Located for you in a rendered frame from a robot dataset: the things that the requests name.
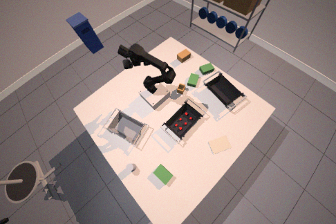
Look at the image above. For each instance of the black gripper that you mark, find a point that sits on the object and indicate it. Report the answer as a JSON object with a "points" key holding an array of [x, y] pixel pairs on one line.
{"points": [[128, 64]]}

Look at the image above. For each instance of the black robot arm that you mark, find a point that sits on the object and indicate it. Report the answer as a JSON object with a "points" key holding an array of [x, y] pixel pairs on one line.
{"points": [[136, 53]]}

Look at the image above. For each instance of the green rectangular block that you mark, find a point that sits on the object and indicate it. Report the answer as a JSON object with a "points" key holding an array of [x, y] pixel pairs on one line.
{"points": [[163, 174], [206, 68], [193, 79]]}

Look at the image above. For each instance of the grey cylinder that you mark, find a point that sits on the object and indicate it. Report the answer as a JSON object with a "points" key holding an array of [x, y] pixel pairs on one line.
{"points": [[130, 167]]}

